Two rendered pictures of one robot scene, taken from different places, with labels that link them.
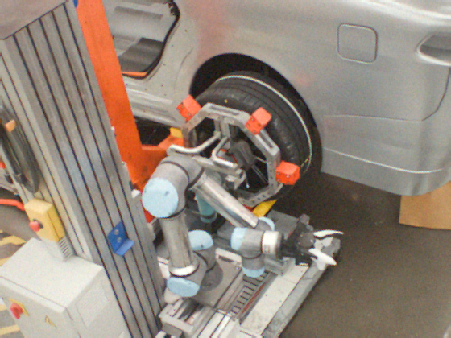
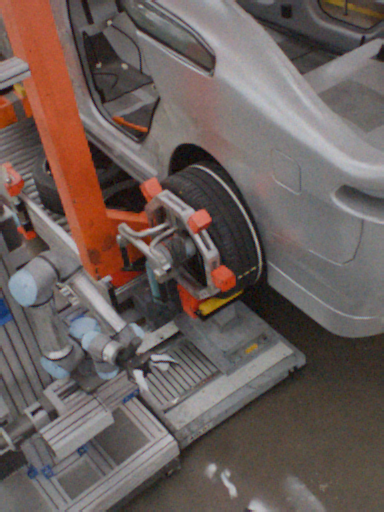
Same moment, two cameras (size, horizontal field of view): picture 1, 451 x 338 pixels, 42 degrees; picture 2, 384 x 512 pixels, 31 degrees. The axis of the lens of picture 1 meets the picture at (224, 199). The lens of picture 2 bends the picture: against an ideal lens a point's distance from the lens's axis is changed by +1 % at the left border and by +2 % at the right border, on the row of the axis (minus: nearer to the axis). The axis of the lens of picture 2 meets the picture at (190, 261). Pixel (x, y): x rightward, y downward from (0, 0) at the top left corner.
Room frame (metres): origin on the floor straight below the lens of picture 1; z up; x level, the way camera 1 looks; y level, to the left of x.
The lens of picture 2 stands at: (-0.10, -1.00, 3.01)
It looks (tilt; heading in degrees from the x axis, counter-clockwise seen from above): 41 degrees down; 21
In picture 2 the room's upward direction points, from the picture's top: 10 degrees counter-clockwise
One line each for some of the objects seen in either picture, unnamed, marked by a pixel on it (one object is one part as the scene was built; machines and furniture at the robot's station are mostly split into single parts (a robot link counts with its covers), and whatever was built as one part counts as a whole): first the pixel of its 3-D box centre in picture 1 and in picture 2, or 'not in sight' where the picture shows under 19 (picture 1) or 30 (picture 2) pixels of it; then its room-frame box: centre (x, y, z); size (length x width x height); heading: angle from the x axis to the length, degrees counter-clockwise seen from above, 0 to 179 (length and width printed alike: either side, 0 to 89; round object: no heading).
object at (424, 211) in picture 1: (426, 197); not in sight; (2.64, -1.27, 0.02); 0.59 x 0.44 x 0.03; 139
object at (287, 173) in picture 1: (287, 173); (222, 278); (2.10, -0.31, 0.85); 0.09 x 0.08 x 0.07; 49
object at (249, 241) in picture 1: (249, 241); (99, 345); (1.35, -0.06, 1.21); 0.11 x 0.08 x 0.09; 67
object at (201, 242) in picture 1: (197, 249); (85, 336); (1.57, 0.13, 0.98); 0.13 x 0.12 x 0.14; 157
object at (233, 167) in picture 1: (229, 146); (167, 239); (2.15, -0.06, 1.03); 0.19 x 0.18 x 0.11; 139
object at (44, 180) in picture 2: not in sight; (83, 174); (3.49, 1.02, 0.39); 0.66 x 0.66 x 0.24
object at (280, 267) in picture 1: (261, 237); (225, 329); (2.43, -0.18, 0.13); 0.50 x 0.36 x 0.10; 49
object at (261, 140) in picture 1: (230, 157); (182, 246); (2.30, -0.07, 0.85); 0.54 x 0.07 x 0.54; 49
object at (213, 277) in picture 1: (202, 269); (93, 354); (1.58, 0.13, 0.87); 0.15 x 0.15 x 0.10
